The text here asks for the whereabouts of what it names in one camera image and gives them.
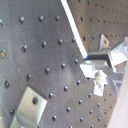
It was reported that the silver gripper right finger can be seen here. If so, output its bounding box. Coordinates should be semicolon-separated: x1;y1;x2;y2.
86;37;128;71

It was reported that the metal cable clip bracket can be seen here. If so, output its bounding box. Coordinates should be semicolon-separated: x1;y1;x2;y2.
9;86;47;128

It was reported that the white cable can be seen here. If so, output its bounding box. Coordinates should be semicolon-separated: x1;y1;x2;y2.
59;0;89;60

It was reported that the small metal clip bracket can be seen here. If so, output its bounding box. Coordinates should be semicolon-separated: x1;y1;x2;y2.
99;34;109;50

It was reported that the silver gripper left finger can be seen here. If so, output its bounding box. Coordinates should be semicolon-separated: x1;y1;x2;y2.
80;61;124;97

